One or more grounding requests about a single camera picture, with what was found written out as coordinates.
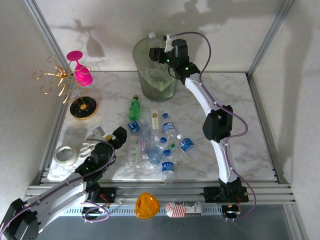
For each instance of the bottle dark blue label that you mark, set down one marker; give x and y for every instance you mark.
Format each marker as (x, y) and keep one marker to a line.
(167, 167)

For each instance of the green plastic bin liner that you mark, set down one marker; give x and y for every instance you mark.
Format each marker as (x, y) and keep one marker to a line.
(160, 82)

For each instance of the white cap blue label bottle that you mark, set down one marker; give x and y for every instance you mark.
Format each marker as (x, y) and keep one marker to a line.
(186, 145)

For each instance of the white rectangular box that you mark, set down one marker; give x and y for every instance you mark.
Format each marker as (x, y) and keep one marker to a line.
(155, 120)

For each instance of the clear bottle green cap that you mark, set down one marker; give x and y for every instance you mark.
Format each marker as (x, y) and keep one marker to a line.
(172, 146)

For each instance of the clear bottle white cap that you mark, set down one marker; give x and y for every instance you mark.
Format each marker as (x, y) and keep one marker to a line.
(156, 42)

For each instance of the aluminium side rail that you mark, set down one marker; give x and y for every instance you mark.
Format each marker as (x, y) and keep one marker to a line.
(258, 100)
(56, 125)

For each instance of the aluminium frame post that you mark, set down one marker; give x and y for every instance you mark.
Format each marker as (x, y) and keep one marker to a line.
(42, 27)
(272, 32)

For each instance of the bottle light blue label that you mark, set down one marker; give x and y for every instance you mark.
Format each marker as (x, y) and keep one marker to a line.
(156, 153)

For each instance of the pink wine glass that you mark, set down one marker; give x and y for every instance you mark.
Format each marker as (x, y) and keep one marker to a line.
(83, 75)

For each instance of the green mesh bin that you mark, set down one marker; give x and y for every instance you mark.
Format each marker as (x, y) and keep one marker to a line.
(157, 95)

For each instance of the crushed bottle blue label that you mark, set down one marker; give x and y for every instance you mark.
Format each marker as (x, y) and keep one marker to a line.
(134, 127)

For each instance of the green bottle yellow cap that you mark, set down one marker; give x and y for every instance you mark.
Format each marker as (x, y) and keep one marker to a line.
(135, 110)

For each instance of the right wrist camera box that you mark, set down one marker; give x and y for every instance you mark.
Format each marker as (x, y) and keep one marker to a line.
(168, 43)

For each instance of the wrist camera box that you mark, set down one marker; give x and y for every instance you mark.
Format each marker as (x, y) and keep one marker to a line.
(168, 43)
(98, 131)

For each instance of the bottle green white label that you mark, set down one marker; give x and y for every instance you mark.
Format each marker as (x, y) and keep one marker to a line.
(134, 153)

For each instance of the white tape roll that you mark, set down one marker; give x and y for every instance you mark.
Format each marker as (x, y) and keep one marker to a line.
(60, 161)

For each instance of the clear bottle pink label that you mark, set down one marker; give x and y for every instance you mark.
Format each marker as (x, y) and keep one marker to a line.
(143, 146)

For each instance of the orange triangular plastic object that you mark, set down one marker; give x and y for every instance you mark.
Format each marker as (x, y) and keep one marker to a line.
(147, 206)

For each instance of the aluminium front rail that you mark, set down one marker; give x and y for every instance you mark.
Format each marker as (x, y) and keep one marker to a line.
(160, 192)

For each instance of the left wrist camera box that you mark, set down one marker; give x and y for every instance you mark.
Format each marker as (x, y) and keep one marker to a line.
(98, 131)

